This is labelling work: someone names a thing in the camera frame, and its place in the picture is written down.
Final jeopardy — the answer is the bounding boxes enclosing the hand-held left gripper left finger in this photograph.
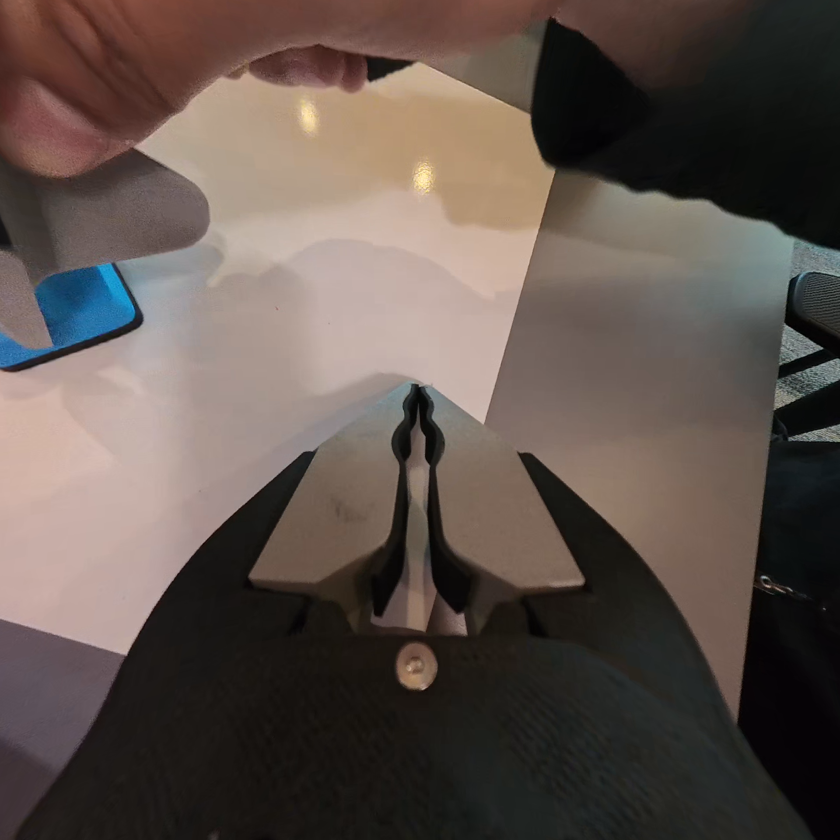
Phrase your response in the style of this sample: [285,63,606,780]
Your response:
[248,382,421,632]

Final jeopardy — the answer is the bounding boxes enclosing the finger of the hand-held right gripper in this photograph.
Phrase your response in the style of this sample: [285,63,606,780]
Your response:
[0,247,55,351]

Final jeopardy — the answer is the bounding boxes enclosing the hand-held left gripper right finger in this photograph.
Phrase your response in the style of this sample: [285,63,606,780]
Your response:
[419,385,586,632]

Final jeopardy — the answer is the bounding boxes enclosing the blue whiteboard eraser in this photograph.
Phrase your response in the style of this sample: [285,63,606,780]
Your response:
[0,262,144,373]

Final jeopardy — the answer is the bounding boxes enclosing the white whiteboard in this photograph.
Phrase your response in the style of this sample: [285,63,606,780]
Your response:
[0,62,556,655]

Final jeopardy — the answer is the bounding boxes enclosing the person's right hand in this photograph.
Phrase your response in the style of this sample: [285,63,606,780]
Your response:
[0,0,547,178]

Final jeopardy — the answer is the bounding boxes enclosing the black mesh office chair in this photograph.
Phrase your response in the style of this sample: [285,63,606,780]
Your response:
[773,271,840,437]

